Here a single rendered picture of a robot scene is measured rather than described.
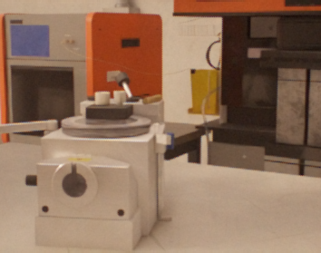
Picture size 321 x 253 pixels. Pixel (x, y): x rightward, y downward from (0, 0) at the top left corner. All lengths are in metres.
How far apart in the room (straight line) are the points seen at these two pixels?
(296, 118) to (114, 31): 0.92
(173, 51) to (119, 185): 3.12
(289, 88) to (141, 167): 0.59
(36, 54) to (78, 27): 0.18
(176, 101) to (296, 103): 2.56
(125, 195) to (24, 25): 1.48
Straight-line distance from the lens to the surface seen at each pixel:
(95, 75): 1.82
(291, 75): 1.11
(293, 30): 1.09
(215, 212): 0.66
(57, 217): 0.56
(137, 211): 0.56
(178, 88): 3.63
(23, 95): 1.99
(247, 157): 2.19
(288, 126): 1.12
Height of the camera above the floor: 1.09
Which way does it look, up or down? 9 degrees down
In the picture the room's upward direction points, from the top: straight up
